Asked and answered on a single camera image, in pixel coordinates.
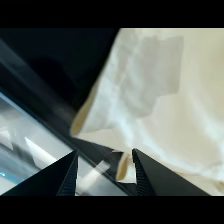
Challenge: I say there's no cream shirt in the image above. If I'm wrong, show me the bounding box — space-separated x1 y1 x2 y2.
69 28 224 197

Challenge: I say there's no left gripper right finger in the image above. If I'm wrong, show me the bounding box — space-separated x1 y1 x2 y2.
131 148 210 197

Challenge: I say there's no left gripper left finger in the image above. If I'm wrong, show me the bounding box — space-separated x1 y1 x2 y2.
1 148 80 197

